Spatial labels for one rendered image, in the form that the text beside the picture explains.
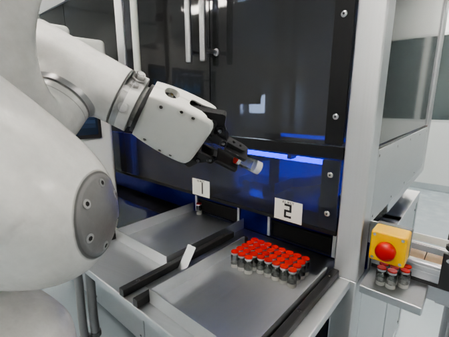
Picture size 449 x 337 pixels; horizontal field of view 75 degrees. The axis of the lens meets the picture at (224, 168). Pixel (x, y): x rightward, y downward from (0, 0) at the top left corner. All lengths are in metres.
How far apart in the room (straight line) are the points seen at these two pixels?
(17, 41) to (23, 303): 0.24
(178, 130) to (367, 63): 0.45
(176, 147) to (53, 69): 0.18
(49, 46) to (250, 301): 0.60
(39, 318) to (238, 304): 0.45
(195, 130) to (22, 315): 0.28
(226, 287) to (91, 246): 0.53
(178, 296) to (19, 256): 0.54
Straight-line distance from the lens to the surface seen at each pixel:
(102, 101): 0.42
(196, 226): 1.06
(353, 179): 0.74
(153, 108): 0.42
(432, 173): 5.41
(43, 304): 0.37
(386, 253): 0.73
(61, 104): 0.39
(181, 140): 0.44
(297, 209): 0.82
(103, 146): 1.31
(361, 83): 0.72
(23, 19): 0.34
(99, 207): 0.25
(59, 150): 0.24
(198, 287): 0.75
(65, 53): 0.43
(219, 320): 0.67
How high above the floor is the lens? 1.31
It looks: 13 degrees down
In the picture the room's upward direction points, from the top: straight up
